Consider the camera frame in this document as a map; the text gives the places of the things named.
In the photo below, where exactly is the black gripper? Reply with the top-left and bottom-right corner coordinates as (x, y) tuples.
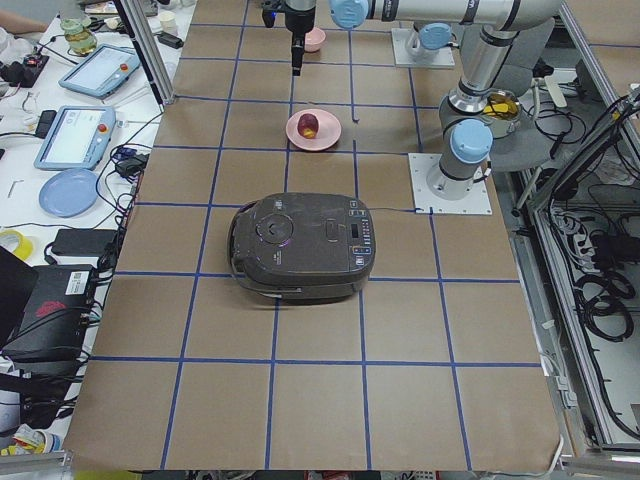
(261, 0), (316, 76)

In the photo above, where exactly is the pink bowl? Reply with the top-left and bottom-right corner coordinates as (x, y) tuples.
(304, 27), (326, 53)

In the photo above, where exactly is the red apple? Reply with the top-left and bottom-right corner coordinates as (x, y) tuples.
(296, 113), (319, 139)

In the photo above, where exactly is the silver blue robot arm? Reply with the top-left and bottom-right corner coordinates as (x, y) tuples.
(329, 0), (561, 139)
(405, 22), (453, 58)

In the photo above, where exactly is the pink plate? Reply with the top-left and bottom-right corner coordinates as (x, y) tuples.
(285, 108), (342, 152)

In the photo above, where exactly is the light blue plate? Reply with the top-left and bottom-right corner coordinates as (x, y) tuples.
(39, 169), (98, 218)

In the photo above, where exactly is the blue teach pendant far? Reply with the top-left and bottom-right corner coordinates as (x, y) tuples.
(58, 45), (141, 99)

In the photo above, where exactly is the blue teach pendant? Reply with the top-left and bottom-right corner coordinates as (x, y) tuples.
(58, 45), (141, 99)
(34, 106), (116, 171)

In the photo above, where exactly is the dark grey rice cooker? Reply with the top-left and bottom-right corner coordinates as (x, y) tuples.
(227, 192), (376, 302)

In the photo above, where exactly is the green glass jar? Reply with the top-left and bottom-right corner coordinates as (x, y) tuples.
(60, 18), (97, 56)

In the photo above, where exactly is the blue teach pendant near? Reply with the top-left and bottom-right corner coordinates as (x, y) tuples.
(34, 106), (116, 171)

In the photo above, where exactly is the grey office chair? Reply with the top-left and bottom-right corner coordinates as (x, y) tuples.
(490, 18), (555, 172)

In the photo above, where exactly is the black power adapter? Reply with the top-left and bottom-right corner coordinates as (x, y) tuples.
(51, 229), (116, 257)

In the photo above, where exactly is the black computer box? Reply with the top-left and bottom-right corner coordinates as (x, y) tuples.
(2, 264), (98, 363)

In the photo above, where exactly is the aluminium frame post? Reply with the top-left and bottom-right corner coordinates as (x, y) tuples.
(115, 0), (175, 106)

